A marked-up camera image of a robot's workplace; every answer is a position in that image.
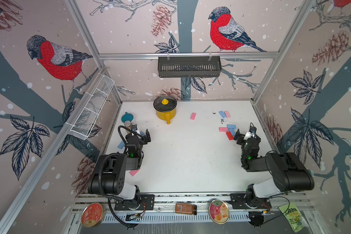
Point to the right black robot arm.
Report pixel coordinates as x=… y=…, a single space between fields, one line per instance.
x=288 y=174

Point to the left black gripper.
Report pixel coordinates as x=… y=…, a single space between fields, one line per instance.
x=139 y=137

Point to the brown packet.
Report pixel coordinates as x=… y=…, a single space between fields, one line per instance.
x=186 y=208

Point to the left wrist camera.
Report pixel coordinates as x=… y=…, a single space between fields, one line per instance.
x=134 y=128

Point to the yellow pot with handle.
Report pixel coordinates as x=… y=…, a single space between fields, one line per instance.
x=167 y=115

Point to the red block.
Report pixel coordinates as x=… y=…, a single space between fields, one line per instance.
x=229 y=135

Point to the black hanging shelf basket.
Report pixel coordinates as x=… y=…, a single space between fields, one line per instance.
x=189 y=67

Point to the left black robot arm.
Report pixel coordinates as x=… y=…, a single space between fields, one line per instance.
x=108 y=177

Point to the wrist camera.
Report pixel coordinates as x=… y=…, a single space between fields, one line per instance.
x=134 y=128
x=248 y=135

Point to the pink round cup lid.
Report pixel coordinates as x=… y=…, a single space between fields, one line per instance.
x=219 y=211

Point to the green snack packet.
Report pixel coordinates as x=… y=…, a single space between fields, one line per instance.
x=294 y=217

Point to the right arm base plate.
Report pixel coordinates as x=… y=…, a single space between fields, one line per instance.
x=239 y=201

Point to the blue block right cluster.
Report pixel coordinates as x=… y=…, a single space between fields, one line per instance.
x=230 y=126

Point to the brown spice jar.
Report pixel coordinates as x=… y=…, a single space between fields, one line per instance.
x=128 y=124

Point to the glass lid yellow knob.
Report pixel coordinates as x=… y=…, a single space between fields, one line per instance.
x=165 y=103

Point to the white wire basket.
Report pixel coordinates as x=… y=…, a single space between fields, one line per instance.
x=83 y=127

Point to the pink block right cluster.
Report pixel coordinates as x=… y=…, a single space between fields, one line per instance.
x=223 y=129

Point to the red round tin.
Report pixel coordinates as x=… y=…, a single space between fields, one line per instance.
x=93 y=215

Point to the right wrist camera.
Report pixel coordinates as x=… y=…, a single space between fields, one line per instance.
x=248 y=135

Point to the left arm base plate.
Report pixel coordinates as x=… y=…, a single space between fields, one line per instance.
x=139 y=203

